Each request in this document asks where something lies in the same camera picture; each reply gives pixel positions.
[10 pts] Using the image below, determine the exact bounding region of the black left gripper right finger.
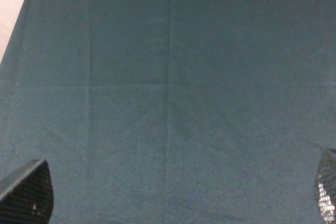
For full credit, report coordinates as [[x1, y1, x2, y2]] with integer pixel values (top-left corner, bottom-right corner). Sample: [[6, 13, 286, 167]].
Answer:
[[314, 149, 335, 223]]

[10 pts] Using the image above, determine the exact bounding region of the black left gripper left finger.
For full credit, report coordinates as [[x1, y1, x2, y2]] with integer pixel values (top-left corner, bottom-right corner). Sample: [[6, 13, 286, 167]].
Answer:
[[1, 159, 54, 224]]

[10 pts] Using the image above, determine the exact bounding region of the dark green tablecloth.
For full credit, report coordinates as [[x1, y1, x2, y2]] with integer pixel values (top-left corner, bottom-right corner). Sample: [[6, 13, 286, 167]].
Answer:
[[1, 0, 335, 223]]

